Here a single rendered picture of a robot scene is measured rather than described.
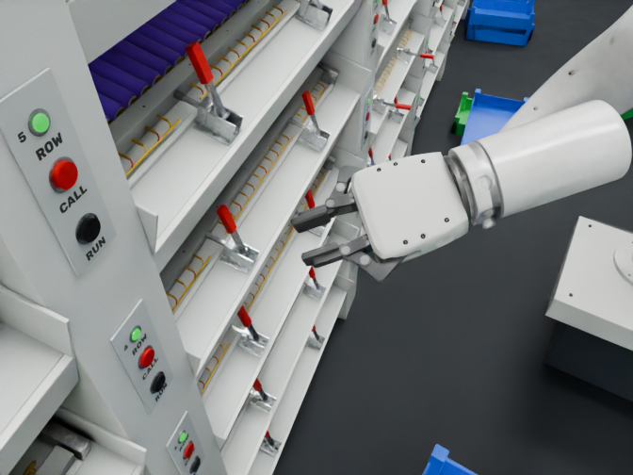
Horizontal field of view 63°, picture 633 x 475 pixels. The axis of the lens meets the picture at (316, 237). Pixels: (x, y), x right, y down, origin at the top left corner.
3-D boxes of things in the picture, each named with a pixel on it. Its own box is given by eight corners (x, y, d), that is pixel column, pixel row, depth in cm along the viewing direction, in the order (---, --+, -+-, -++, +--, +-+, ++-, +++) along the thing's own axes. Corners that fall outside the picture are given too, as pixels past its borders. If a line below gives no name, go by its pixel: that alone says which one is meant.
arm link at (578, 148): (462, 144, 58) (484, 138, 49) (577, 104, 57) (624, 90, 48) (484, 215, 59) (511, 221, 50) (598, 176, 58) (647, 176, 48)
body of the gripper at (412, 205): (479, 241, 55) (380, 274, 56) (446, 159, 59) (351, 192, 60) (489, 220, 48) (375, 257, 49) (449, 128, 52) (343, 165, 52)
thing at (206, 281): (352, 112, 97) (381, 49, 87) (190, 393, 58) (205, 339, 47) (256, 64, 97) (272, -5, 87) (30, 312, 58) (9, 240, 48)
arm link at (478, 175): (496, 232, 56) (469, 241, 56) (465, 162, 59) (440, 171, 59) (510, 206, 48) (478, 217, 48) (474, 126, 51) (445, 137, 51)
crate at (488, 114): (511, 175, 189) (515, 163, 182) (455, 163, 194) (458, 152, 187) (525, 111, 200) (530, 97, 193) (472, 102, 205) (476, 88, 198)
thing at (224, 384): (348, 190, 111) (371, 144, 101) (215, 459, 72) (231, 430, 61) (264, 148, 111) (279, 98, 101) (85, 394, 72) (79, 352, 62)
